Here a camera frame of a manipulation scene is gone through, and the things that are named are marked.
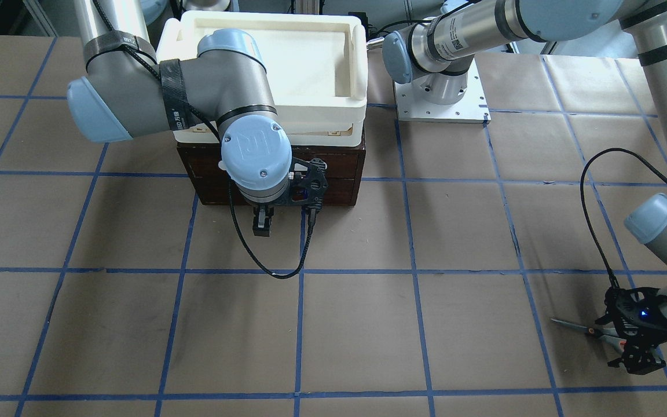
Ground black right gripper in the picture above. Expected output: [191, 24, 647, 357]
[252, 158, 328, 237]

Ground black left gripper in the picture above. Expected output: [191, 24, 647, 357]
[595, 287, 667, 375]

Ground orange grey scissors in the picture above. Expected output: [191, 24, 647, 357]
[551, 319, 626, 353]

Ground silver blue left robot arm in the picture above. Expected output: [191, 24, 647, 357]
[367, 1, 667, 375]

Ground dark wooden drawer cabinet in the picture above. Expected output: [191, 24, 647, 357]
[176, 125, 367, 207]

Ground cream plastic tray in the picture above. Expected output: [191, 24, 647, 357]
[157, 11, 368, 147]

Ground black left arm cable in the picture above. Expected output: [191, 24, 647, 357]
[580, 148, 667, 290]

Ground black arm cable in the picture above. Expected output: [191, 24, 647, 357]
[580, 148, 667, 290]
[228, 180, 318, 279]

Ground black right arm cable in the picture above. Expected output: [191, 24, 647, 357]
[228, 180, 318, 279]

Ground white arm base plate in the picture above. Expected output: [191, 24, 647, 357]
[394, 55, 490, 123]

